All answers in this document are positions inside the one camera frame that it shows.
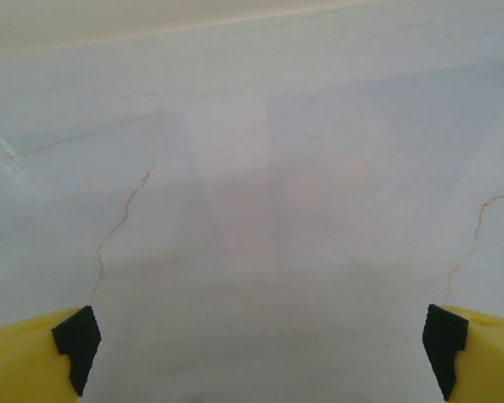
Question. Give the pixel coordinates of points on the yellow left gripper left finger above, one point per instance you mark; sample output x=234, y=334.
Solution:
x=21, y=361

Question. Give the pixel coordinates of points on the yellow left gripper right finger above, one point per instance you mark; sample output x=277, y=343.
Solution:
x=487, y=361

